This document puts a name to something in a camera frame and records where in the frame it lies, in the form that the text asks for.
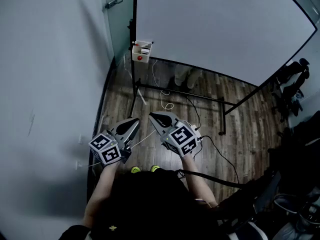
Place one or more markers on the person's left neon shoe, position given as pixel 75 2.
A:
pixel 135 170

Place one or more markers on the person's right neon shoe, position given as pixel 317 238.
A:
pixel 155 168

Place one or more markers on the white plastic storage tray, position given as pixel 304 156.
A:
pixel 135 55

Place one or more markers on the white wall plug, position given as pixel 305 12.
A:
pixel 79 165

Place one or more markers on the grey chair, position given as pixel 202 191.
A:
pixel 287 234

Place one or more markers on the person's left forearm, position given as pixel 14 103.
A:
pixel 100 191

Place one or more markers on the white stick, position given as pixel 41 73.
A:
pixel 141 96

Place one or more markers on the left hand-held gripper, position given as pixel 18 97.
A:
pixel 110 149

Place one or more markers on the white wall socket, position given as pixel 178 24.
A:
pixel 80 139

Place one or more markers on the whiteboard on black stand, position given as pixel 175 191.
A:
pixel 212 34

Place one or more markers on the white power strip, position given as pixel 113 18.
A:
pixel 198 133

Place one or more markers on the person's black shirt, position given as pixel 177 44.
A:
pixel 145 204

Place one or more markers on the frosted glass door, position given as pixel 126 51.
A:
pixel 120 26

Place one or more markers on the white marker with black caps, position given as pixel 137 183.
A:
pixel 143 44

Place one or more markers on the person's neon shoe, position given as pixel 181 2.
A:
pixel 135 170
pixel 155 168

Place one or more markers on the black equipment bag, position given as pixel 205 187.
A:
pixel 245 204

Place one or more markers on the person's right forearm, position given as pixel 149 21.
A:
pixel 197 184

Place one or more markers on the black office chair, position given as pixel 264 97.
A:
pixel 290 89

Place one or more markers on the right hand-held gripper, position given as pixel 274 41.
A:
pixel 181 137

